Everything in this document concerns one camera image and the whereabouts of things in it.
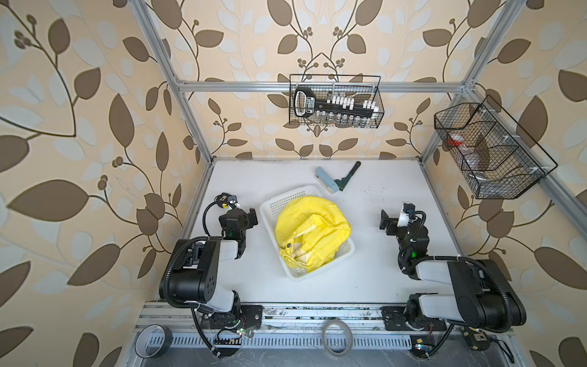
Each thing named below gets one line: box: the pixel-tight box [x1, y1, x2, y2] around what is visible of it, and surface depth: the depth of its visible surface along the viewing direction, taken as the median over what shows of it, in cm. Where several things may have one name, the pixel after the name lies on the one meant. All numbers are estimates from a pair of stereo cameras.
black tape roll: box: [134, 324, 173, 359], surface depth 72 cm
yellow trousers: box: [274, 195, 353, 271], surface depth 84 cm
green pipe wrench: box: [334, 160, 362, 192], surface depth 114 cm
